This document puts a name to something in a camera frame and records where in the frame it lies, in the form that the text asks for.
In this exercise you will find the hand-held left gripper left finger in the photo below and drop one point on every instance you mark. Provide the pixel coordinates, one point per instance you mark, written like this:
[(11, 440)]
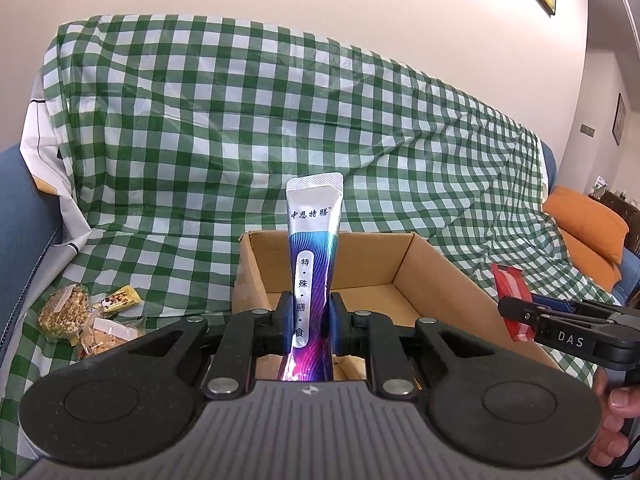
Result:
[(282, 327)]

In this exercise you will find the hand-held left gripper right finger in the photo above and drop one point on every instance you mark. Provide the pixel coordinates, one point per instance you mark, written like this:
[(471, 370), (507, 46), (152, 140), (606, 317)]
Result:
[(340, 330)]

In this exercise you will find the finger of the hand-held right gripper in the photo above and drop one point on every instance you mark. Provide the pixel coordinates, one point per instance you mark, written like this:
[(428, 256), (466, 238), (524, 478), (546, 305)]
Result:
[(550, 305), (515, 310)]

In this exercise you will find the plain red snack packet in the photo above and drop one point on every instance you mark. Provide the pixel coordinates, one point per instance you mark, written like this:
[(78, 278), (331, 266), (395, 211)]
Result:
[(510, 285)]

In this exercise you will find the brown cardboard box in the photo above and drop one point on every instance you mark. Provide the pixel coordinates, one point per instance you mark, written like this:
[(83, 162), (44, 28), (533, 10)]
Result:
[(380, 260)]

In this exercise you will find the purple and white stick sachet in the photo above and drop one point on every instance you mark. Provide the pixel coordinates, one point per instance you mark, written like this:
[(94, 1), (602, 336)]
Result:
[(312, 240)]

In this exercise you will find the yellow snack packet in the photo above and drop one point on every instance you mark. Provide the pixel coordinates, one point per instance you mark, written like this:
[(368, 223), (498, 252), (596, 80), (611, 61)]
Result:
[(121, 300)]

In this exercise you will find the clear cookie packet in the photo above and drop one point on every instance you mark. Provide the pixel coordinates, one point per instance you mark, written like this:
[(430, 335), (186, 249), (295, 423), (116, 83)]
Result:
[(110, 335)]

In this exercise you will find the clear grain snack packet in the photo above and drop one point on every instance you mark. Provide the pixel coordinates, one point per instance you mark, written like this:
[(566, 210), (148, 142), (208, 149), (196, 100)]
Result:
[(62, 312)]

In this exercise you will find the person's right hand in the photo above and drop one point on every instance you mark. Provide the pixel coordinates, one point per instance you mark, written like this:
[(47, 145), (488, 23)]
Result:
[(610, 440)]

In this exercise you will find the orange cushion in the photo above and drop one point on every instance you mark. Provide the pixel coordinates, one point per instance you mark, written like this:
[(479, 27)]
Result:
[(585, 225)]

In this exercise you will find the dark wooden side table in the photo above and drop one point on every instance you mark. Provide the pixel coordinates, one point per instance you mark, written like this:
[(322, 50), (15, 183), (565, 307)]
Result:
[(625, 215)]

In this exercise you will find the small white and green item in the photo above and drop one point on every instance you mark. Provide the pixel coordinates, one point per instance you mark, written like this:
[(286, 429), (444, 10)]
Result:
[(598, 187)]

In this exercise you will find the green checkered cloth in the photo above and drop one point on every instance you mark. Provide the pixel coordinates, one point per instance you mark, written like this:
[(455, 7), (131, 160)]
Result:
[(250, 110)]

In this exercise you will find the blue sofa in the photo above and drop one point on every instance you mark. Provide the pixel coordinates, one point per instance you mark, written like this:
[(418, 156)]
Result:
[(22, 240)]

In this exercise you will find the white printed cloth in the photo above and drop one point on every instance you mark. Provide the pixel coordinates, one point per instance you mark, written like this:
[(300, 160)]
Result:
[(45, 160)]

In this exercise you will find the wall switch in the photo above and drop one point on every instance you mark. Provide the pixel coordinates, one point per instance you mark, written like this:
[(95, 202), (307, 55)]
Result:
[(588, 130)]

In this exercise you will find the small framed wall picture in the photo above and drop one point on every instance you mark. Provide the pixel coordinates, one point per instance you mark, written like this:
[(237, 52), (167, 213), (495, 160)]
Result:
[(619, 120)]

